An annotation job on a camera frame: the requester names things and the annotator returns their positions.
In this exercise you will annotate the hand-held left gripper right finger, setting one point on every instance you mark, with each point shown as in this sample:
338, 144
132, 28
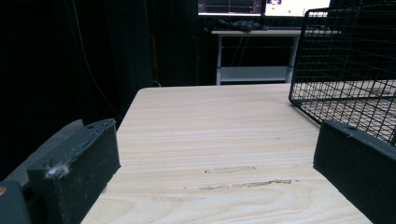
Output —
361, 165

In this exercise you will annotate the computer monitor with dark screen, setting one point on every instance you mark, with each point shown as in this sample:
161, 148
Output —
229, 6

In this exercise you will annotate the dark cloth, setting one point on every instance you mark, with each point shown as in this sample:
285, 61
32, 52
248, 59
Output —
235, 24

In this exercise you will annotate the white metal desk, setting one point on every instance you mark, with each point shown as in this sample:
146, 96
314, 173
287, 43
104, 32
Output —
253, 71

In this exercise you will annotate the computer monitor with white screen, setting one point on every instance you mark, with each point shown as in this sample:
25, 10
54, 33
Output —
295, 7

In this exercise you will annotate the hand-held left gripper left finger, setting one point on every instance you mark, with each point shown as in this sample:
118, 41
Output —
74, 174

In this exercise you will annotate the dark curtain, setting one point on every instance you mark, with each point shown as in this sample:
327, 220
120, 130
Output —
93, 56

